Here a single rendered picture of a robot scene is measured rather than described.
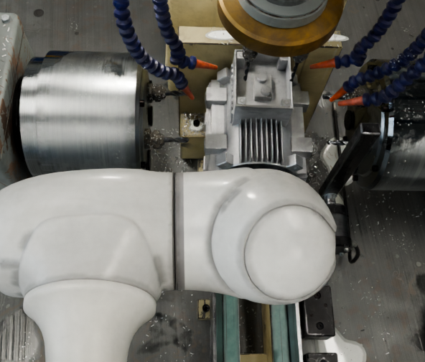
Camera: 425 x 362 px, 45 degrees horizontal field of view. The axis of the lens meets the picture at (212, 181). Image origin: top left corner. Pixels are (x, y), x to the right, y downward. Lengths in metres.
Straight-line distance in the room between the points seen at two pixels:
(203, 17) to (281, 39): 0.38
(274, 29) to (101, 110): 0.32
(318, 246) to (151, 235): 0.13
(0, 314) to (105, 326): 0.78
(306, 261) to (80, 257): 0.16
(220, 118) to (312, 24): 0.29
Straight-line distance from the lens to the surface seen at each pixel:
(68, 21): 1.47
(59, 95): 0.89
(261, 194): 0.37
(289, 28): 0.74
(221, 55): 0.98
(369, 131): 0.78
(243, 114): 0.90
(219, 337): 0.97
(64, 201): 0.41
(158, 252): 0.40
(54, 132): 0.89
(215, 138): 0.93
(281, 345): 0.99
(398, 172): 0.97
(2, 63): 0.95
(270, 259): 0.36
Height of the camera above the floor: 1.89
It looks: 66 degrees down
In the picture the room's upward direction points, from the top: 7 degrees clockwise
